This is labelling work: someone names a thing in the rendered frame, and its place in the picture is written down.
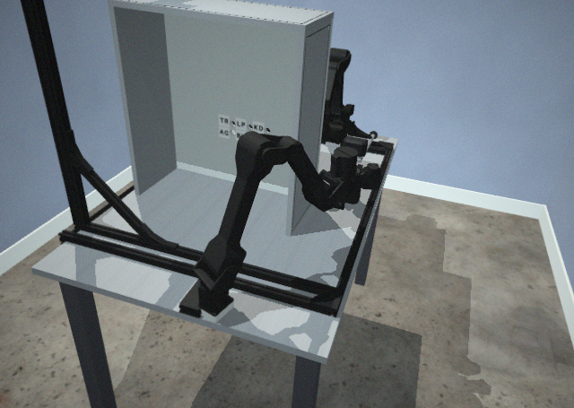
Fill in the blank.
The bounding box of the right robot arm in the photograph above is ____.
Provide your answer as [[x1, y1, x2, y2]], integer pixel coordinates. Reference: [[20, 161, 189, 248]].
[[192, 131, 381, 317]]

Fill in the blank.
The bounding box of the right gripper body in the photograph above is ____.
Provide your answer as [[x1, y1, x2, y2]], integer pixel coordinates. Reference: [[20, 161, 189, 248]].
[[343, 136, 368, 204]]

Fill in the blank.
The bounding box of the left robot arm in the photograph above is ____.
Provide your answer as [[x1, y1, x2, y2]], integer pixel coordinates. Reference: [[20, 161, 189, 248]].
[[323, 48, 352, 125]]

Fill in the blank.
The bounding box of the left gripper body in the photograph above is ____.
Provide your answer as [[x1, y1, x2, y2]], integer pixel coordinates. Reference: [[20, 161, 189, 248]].
[[321, 104, 354, 147]]

